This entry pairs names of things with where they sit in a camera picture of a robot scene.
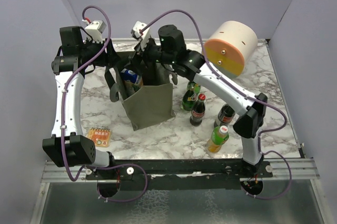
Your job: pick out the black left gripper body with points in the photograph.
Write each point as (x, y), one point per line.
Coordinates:
(103, 58)

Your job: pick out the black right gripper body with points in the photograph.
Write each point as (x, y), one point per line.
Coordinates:
(151, 55)

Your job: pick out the blue white beverage carton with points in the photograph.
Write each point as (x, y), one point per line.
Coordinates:
(132, 81)

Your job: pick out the olive green canvas bag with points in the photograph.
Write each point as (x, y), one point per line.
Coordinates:
(153, 103)

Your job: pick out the green glass bottle front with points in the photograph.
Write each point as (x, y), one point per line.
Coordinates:
(189, 99)

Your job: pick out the green glass bottle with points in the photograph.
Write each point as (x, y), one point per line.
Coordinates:
(189, 99)
(195, 87)

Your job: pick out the cola glass bottle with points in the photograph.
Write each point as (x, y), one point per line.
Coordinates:
(198, 110)
(225, 116)

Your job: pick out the green tea plastic bottle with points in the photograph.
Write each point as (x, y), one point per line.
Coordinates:
(218, 137)

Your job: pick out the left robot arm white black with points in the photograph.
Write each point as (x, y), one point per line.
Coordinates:
(67, 141)

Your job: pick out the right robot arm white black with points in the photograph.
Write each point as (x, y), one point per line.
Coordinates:
(196, 67)

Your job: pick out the green glass bottle rear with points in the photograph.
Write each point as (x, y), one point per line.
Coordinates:
(195, 87)

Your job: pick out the orange small notepad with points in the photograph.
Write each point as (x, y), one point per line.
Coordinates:
(100, 137)

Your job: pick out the cream cylinder with orange face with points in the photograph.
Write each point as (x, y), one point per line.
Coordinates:
(230, 47)

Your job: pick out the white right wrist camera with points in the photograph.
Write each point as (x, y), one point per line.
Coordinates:
(141, 32)

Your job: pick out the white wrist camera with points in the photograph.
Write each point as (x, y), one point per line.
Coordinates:
(95, 29)
(141, 32)

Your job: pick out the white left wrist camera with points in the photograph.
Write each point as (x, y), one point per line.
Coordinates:
(95, 29)

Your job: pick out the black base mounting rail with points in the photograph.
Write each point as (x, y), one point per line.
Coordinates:
(139, 182)

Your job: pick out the aluminium frame rail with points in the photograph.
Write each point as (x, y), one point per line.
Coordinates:
(275, 169)

